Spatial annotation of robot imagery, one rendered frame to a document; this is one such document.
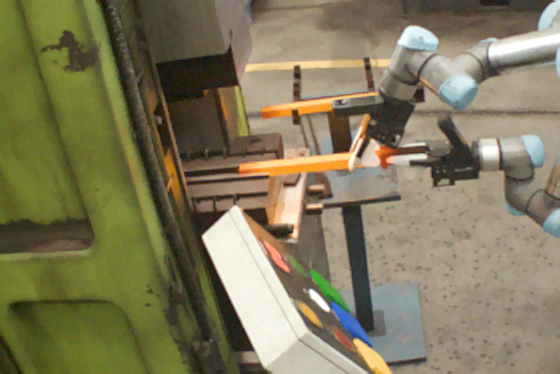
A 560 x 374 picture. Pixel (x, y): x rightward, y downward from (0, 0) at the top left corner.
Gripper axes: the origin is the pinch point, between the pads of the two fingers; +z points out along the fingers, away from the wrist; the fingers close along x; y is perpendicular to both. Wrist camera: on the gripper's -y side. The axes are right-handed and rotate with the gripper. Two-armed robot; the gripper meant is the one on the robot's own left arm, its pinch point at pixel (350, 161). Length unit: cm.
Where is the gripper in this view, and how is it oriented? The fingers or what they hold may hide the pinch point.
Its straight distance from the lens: 170.4
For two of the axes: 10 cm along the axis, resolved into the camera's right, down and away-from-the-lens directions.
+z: -3.4, 7.5, 5.7
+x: 1.0, -5.7, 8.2
